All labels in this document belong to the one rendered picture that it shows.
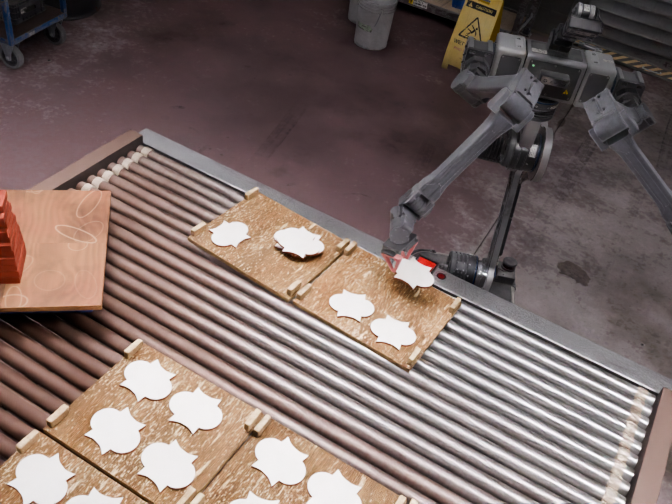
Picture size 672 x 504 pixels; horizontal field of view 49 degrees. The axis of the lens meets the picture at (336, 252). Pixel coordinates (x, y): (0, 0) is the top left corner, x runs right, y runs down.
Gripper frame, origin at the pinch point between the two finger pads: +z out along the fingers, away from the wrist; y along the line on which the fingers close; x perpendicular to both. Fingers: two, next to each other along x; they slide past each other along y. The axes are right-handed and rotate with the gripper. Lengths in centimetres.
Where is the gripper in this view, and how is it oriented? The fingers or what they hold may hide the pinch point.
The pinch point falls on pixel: (399, 264)
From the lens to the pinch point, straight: 227.4
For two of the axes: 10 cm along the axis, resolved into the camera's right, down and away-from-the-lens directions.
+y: 5.7, -5.0, 6.6
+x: -8.2, -3.1, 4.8
